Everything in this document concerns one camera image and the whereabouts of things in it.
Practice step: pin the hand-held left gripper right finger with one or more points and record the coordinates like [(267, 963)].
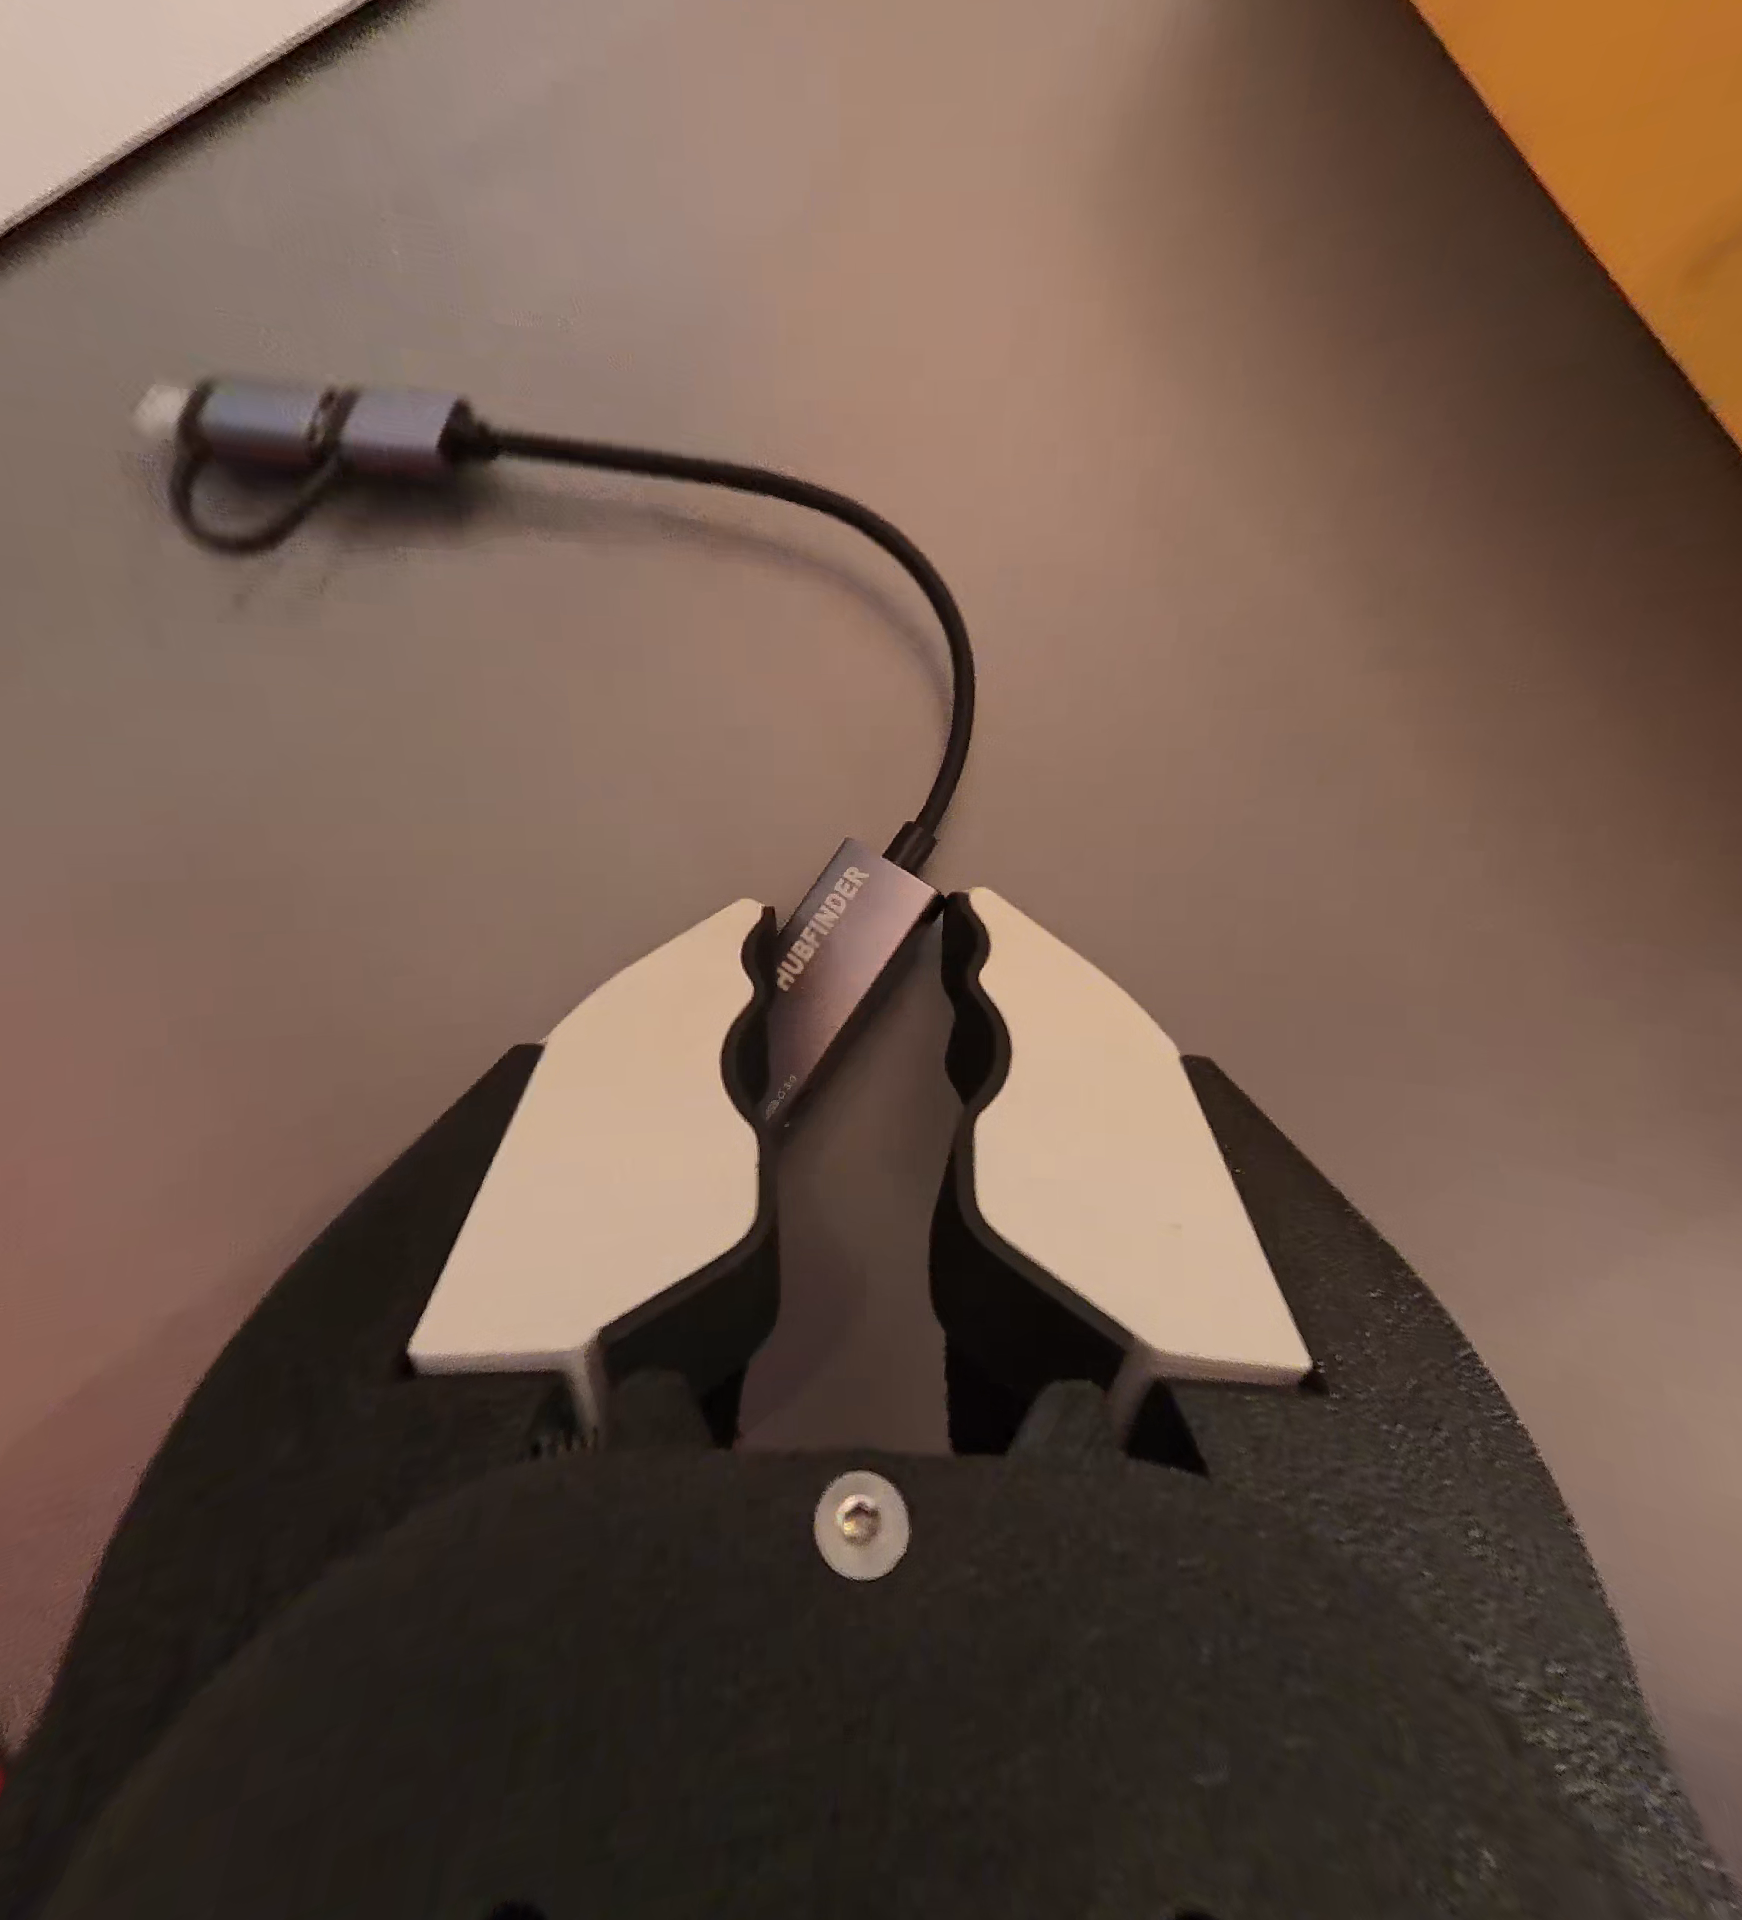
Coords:
[(1111, 1201)]

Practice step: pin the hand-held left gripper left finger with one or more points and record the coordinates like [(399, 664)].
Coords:
[(617, 1201)]

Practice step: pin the grey usb hub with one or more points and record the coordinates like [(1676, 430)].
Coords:
[(849, 959)]

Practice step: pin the yellow plastic bin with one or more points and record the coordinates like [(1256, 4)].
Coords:
[(1680, 182)]

